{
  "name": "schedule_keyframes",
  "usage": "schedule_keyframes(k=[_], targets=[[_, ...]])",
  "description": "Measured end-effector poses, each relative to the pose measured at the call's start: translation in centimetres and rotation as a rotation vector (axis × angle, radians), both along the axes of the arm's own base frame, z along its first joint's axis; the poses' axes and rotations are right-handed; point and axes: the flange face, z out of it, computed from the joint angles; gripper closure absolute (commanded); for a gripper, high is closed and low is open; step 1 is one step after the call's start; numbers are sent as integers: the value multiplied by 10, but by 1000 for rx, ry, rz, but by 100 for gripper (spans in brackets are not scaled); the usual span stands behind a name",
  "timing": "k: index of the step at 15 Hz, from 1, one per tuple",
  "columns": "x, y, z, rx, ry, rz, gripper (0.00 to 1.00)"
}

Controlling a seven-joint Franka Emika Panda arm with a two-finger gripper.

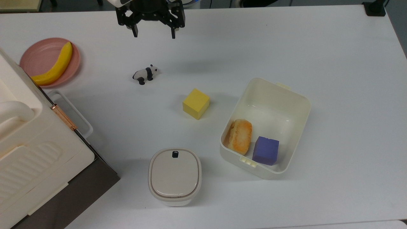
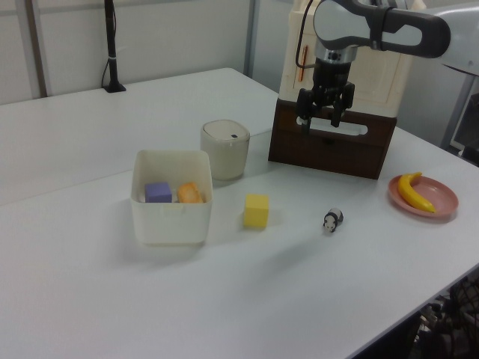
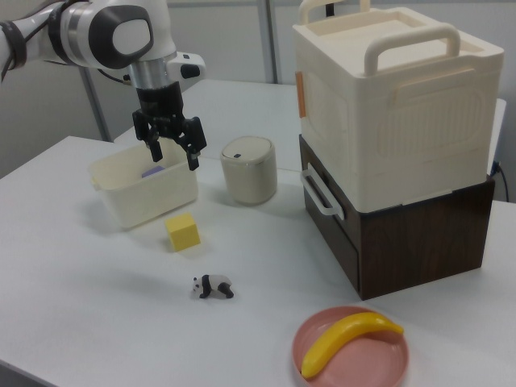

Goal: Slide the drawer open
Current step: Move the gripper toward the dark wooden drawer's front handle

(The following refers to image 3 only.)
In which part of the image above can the dark wood drawer cabinet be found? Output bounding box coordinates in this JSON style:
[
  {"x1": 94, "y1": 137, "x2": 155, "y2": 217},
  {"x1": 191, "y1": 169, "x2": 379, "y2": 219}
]
[{"x1": 298, "y1": 133, "x2": 496, "y2": 302}]

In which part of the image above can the yellow plastic banana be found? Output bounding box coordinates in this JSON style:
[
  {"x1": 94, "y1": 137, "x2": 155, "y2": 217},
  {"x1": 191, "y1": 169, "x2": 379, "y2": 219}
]
[{"x1": 301, "y1": 310, "x2": 405, "y2": 379}]

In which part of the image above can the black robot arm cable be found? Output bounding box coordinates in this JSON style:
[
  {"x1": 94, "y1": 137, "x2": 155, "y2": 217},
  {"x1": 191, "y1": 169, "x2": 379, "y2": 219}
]
[{"x1": 0, "y1": 22, "x2": 131, "y2": 85}]

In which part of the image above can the cream plastic open bin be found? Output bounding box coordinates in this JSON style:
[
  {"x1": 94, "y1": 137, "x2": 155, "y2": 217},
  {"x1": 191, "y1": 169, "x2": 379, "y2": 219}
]
[{"x1": 88, "y1": 143, "x2": 199, "y2": 231}]

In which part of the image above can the dark wall cable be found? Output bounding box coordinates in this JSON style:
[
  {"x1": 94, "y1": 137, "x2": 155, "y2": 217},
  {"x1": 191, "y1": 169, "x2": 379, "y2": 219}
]
[{"x1": 493, "y1": 160, "x2": 510, "y2": 202}]

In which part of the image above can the purple block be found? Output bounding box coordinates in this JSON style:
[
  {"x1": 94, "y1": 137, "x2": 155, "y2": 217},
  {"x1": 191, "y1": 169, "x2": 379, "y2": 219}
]
[{"x1": 140, "y1": 164, "x2": 167, "y2": 179}]

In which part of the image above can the panda toy figure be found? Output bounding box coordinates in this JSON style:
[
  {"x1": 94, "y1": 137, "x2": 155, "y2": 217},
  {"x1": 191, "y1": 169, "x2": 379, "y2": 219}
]
[{"x1": 189, "y1": 273, "x2": 235, "y2": 300}]

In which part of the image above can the small beige trash can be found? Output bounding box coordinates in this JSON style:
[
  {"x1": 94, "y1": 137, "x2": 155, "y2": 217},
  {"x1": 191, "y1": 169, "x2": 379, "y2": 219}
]
[{"x1": 219, "y1": 135, "x2": 278, "y2": 207}]

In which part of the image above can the pink plate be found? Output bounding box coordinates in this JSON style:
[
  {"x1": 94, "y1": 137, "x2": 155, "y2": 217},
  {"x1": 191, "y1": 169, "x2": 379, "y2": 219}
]
[{"x1": 291, "y1": 305, "x2": 410, "y2": 387}]

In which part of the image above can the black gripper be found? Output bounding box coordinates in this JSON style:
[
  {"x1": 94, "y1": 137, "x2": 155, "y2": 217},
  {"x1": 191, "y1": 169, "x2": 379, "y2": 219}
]
[{"x1": 131, "y1": 81, "x2": 208, "y2": 172}]

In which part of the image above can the cream storage box with handles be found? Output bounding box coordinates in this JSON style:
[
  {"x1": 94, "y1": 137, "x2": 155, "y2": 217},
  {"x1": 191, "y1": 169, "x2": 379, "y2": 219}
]
[{"x1": 291, "y1": 0, "x2": 506, "y2": 214}]

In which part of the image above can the yellow foam cube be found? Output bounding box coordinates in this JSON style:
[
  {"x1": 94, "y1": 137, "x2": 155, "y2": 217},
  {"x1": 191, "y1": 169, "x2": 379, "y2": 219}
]
[{"x1": 164, "y1": 212, "x2": 202, "y2": 253}]

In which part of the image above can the dark wood drawer white handle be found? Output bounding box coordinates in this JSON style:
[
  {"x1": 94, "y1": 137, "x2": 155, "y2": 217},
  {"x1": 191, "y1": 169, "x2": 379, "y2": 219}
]
[{"x1": 298, "y1": 134, "x2": 360, "y2": 250}]

